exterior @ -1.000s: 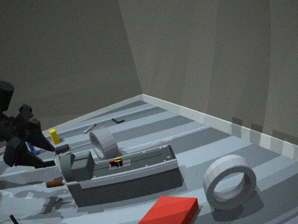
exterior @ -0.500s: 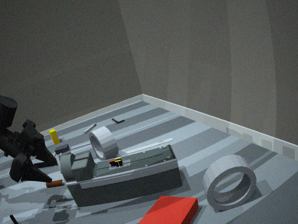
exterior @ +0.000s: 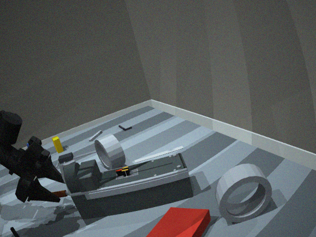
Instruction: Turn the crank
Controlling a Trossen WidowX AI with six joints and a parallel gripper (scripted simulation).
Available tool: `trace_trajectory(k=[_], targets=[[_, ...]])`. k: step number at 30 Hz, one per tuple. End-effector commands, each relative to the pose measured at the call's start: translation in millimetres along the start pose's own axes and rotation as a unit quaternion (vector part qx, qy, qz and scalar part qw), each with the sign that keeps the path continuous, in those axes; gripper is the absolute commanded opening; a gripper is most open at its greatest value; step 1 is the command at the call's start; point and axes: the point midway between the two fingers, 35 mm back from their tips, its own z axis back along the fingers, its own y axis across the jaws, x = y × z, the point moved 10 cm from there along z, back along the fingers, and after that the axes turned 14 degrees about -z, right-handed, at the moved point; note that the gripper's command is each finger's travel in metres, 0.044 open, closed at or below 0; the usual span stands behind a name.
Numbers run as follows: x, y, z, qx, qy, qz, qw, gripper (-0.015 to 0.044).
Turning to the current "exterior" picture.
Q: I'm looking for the grey cylinder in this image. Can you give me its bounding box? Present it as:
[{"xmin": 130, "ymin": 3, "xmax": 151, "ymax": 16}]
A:
[
  {"xmin": 95, "ymin": 134, "xmax": 125, "ymax": 170},
  {"xmin": 215, "ymin": 164, "xmax": 272, "ymax": 223}
]

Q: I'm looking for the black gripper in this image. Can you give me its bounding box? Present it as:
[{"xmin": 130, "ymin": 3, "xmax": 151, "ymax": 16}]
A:
[{"xmin": 6, "ymin": 148, "xmax": 65, "ymax": 203}]

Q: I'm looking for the yellow rectangular block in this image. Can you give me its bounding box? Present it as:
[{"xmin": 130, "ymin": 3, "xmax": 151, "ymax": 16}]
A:
[{"xmin": 52, "ymin": 136, "xmax": 63, "ymax": 153}]

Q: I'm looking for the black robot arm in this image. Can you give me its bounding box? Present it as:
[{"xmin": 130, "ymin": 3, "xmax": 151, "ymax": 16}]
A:
[{"xmin": 0, "ymin": 110, "xmax": 44, "ymax": 171}]

